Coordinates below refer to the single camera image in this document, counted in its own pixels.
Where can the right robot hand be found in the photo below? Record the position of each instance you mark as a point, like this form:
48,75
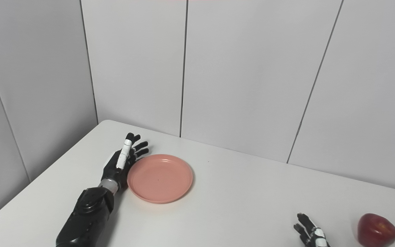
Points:
312,233

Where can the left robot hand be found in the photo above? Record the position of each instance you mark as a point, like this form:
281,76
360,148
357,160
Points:
121,163

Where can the pink plate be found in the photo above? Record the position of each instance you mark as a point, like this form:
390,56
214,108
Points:
160,178

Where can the red apple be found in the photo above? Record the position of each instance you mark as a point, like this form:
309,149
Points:
377,229

